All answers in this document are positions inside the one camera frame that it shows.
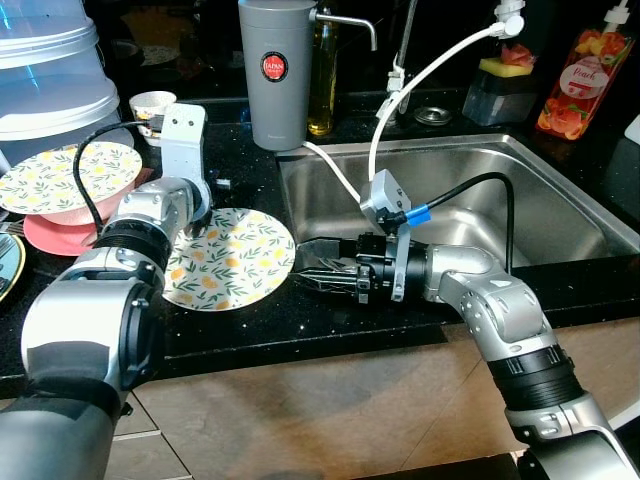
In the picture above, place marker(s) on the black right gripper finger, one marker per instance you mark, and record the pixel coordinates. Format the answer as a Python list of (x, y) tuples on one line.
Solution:
[(332, 250), (330, 280)]

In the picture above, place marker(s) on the floral lemon print plate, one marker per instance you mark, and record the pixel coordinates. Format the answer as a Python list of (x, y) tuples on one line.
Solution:
[(240, 265), (45, 180)]

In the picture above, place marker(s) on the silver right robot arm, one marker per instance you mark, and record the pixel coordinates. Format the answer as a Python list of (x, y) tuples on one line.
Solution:
[(510, 320)]

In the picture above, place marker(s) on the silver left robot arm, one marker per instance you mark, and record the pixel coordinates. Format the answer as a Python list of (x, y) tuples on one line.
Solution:
[(90, 320)]

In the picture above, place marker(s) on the grey water filter canister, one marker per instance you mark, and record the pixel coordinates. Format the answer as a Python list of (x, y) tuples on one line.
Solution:
[(275, 110)]

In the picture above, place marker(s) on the white printed cup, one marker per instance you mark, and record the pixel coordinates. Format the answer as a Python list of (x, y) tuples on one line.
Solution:
[(150, 105)]

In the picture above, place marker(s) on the yellow oil bottle green cap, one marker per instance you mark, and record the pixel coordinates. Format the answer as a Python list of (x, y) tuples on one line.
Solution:
[(322, 100)]

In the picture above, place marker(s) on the round metal counter cap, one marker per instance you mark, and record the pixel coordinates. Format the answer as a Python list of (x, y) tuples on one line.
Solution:
[(433, 115)]

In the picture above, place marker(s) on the pink bowl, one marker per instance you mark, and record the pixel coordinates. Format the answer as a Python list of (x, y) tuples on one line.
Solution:
[(60, 217)]

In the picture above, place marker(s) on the red plate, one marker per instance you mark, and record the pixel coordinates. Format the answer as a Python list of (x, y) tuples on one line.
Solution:
[(55, 241)]

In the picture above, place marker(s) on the stainless steel sink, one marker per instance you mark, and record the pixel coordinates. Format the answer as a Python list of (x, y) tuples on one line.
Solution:
[(560, 215)]

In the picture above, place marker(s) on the translucent stacked plastic container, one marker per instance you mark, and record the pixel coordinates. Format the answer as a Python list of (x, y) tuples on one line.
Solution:
[(50, 90)]

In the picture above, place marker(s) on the dark sponge holder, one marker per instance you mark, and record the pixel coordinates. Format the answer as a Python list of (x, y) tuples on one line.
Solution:
[(495, 105)]

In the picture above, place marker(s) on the white cutting board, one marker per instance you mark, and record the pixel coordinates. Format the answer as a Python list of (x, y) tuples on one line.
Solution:
[(634, 130)]

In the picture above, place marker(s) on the chrome gooseneck faucet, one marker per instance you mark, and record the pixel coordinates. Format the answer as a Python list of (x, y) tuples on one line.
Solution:
[(406, 40)]

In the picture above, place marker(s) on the dark yellow-rimmed plate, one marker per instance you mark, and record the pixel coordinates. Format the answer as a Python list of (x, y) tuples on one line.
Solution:
[(10, 268)]

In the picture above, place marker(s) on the small beige drawer front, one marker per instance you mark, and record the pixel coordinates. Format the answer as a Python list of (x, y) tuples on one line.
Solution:
[(140, 415)]

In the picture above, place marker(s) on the yellow sponge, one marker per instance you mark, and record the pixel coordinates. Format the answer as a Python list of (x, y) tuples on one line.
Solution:
[(493, 67)]

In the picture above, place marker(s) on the pink scrubber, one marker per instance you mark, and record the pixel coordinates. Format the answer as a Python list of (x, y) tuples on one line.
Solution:
[(516, 55)]

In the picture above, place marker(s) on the narrow beige cabinet door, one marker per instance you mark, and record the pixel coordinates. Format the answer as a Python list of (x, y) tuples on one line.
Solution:
[(145, 460)]

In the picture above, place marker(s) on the peach soap pump bottle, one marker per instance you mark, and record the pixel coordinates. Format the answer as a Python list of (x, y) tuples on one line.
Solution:
[(575, 95)]

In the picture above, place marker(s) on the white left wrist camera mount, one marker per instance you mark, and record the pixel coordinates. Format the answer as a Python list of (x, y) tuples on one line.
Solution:
[(183, 140)]

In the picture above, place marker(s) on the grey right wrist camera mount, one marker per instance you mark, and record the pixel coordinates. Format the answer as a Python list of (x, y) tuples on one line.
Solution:
[(385, 190)]

